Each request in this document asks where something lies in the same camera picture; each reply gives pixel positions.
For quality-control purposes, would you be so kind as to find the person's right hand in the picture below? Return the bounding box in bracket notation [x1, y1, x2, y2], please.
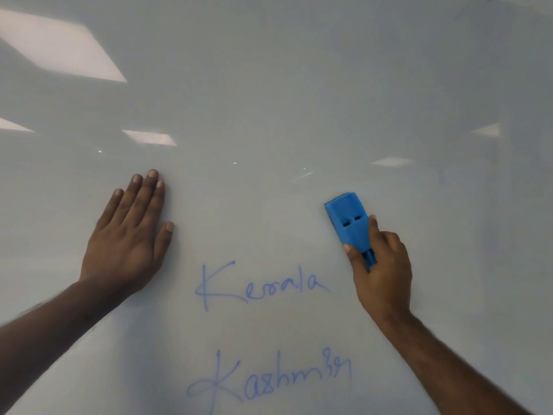
[343, 214, 414, 319]

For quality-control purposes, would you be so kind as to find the person's left hand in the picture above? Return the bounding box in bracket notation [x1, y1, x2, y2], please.
[79, 169, 175, 300]

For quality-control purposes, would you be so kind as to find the blue whiteboard eraser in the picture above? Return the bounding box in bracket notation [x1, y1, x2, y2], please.
[324, 192, 379, 273]

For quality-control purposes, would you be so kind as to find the person's right forearm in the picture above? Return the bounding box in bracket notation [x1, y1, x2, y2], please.
[371, 312, 535, 415]

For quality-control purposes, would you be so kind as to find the person's left forearm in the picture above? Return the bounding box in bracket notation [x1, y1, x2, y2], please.
[0, 278, 131, 415]

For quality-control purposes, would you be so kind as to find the white whiteboard with blue writing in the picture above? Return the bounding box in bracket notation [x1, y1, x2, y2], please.
[0, 0, 553, 415]

